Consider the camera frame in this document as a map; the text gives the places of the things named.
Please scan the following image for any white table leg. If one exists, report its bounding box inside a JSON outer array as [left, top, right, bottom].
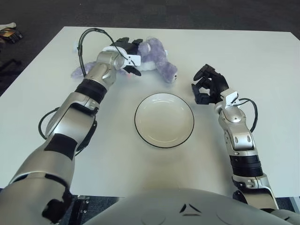
[[289, 196, 300, 211]]

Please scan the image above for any white plate with black rim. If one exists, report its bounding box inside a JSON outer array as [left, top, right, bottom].
[[134, 93, 195, 149]]

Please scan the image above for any grey robot torso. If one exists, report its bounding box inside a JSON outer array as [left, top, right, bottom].
[[82, 186, 300, 225]]

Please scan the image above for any black table leg bracket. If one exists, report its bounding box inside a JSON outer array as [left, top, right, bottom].
[[70, 194, 91, 225]]

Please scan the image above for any black office chair base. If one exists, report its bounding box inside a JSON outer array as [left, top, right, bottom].
[[0, 60, 22, 73]]

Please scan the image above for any white paper on floor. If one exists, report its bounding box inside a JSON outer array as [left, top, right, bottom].
[[0, 22, 17, 30]]

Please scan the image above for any dark box on floor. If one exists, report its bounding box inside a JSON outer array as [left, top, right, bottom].
[[0, 28, 24, 44]]

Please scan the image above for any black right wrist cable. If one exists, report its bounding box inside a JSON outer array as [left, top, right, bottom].
[[239, 98, 258, 133]]

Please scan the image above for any black left elbow cable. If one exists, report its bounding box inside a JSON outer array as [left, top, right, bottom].
[[38, 106, 61, 141]]

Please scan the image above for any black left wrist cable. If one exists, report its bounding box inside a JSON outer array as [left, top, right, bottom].
[[76, 28, 118, 77]]

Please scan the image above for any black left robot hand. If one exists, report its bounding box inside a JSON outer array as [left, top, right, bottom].
[[110, 37, 143, 77]]

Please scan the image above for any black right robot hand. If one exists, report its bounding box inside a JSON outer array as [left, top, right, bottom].
[[191, 63, 229, 105]]

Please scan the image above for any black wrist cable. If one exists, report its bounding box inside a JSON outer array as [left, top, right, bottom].
[[76, 28, 118, 77], [239, 98, 258, 133]]

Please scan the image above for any purple plush bunny doll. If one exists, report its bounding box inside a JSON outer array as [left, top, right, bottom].
[[71, 36, 178, 84]]

